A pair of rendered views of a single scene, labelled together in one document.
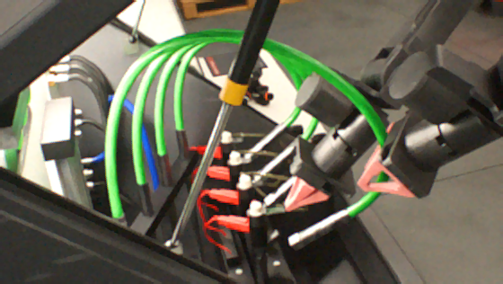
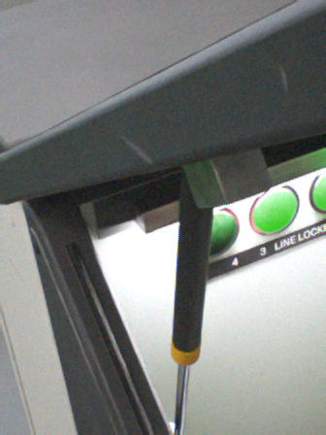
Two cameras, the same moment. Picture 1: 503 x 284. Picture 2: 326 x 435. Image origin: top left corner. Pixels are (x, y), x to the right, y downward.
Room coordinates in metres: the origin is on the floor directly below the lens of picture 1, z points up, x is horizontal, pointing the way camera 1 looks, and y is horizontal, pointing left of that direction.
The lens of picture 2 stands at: (0.40, -0.51, 1.90)
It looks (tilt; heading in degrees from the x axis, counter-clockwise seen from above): 33 degrees down; 80
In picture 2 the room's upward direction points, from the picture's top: 9 degrees counter-clockwise
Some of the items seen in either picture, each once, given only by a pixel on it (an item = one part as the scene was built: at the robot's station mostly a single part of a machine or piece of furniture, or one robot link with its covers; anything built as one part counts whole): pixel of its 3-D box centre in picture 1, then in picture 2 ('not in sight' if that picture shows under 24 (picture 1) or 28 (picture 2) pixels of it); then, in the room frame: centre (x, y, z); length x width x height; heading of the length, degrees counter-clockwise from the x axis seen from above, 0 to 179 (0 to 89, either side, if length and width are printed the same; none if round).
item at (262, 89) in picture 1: (251, 83); not in sight; (1.57, -0.02, 1.01); 0.23 x 0.11 x 0.06; 10
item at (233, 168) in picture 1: (247, 210); not in sight; (0.98, 0.01, 1.01); 0.05 x 0.03 x 0.21; 100
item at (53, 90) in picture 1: (70, 122); not in sight; (1.02, 0.30, 1.20); 0.13 x 0.03 x 0.31; 10
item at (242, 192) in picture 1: (257, 235); not in sight; (0.90, 0.00, 1.01); 0.05 x 0.03 x 0.21; 100
